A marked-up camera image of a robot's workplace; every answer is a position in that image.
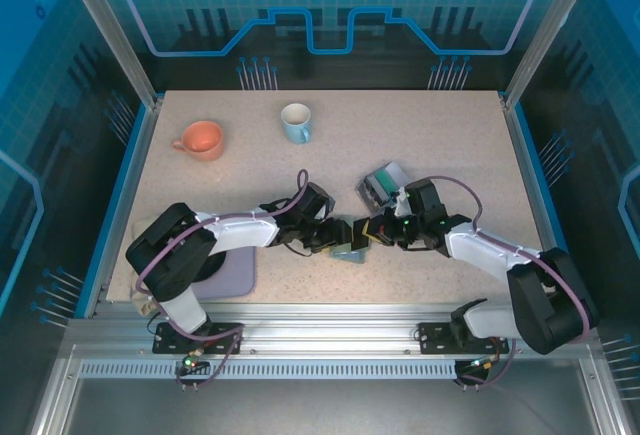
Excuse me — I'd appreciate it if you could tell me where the black round dish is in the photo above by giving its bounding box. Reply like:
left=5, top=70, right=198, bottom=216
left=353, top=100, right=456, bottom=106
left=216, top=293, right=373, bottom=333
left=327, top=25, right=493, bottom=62
left=199, top=249, right=227, bottom=281

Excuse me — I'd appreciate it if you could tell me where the aluminium side rail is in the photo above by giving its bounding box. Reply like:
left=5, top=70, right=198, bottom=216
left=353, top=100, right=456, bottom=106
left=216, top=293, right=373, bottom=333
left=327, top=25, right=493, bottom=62
left=502, top=94, right=589, bottom=319
left=82, top=97, right=164, bottom=319

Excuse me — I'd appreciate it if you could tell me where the clear plastic card box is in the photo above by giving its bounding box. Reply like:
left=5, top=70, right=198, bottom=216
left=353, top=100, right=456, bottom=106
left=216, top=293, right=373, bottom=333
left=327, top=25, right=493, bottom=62
left=355, top=160, right=414, bottom=214

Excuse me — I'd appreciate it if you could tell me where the orange cup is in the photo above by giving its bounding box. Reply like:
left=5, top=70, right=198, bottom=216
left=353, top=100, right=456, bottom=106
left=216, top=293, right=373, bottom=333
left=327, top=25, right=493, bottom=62
left=171, top=120, right=225, bottom=161

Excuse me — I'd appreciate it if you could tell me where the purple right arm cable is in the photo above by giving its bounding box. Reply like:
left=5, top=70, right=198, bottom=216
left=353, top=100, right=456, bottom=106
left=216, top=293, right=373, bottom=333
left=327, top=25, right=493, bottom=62
left=429, top=174, right=601, bottom=391

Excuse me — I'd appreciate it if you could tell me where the light blue mug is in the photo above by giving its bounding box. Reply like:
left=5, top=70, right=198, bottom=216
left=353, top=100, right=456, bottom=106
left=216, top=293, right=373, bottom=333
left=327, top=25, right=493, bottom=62
left=279, top=102, right=313, bottom=145

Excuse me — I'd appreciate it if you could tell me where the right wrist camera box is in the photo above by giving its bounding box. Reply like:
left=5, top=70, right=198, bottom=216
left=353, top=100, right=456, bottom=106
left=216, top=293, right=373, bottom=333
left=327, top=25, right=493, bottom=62
left=394, top=178, right=446, bottom=217

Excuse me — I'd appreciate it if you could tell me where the purple tray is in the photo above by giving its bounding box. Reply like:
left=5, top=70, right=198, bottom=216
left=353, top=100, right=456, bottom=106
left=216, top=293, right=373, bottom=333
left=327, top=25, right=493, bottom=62
left=192, top=247, right=259, bottom=299

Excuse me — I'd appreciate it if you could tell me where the aluminium frame post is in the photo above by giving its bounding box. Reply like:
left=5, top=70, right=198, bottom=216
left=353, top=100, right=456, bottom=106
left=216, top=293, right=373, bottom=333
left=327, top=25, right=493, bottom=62
left=501, top=0, right=604, bottom=109
left=55, top=0, right=165, bottom=109

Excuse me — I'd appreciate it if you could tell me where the teal card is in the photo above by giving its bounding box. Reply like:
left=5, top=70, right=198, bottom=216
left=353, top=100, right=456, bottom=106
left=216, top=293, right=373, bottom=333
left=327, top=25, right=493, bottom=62
left=374, top=167, right=401, bottom=194

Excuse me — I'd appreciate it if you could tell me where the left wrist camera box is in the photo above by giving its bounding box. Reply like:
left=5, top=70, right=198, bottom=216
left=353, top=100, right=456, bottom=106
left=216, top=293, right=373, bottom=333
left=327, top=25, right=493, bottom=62
left=299, top=182, right=336, bottom=221

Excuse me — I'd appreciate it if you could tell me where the beige cloth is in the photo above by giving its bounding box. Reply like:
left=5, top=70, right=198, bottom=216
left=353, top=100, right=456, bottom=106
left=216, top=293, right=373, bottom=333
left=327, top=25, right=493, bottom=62
left=130, top=219, right=166, bottom=317

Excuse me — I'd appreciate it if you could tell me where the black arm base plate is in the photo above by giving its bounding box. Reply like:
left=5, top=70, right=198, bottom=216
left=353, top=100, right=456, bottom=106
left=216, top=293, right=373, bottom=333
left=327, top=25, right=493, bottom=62
left=152, top=321, right=245, bottom=356
left=417, top=321, right=511, bottom=356

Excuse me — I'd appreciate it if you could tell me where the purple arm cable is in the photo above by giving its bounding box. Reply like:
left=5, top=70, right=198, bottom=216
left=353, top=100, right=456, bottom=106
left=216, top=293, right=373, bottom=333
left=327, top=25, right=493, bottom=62
left=429, top=174, right=601, bottom=391
left=134, top=168, right=311, bottom=391

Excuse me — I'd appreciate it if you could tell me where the aluminium front rail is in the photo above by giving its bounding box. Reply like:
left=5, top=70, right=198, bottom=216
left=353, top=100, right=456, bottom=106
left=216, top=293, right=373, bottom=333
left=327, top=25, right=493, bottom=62
left=64, top=302, right=599, bottom=361

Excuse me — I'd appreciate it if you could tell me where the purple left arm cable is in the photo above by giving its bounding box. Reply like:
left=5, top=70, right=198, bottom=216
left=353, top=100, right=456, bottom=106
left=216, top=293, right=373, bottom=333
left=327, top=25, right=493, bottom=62
left=134, top=168, right=311, bottom=391

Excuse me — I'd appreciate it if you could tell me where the slotted cable duct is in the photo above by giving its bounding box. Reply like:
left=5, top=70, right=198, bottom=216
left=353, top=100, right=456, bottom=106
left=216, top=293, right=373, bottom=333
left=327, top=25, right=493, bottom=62
left=79, top=359, right=459, bottom=381

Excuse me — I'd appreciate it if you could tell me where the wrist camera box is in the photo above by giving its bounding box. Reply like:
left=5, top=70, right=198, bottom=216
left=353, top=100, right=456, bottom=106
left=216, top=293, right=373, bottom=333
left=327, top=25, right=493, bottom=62
left=394, top=178, right=446, bottom=217
left=299, top=182, right=336, bottom=221

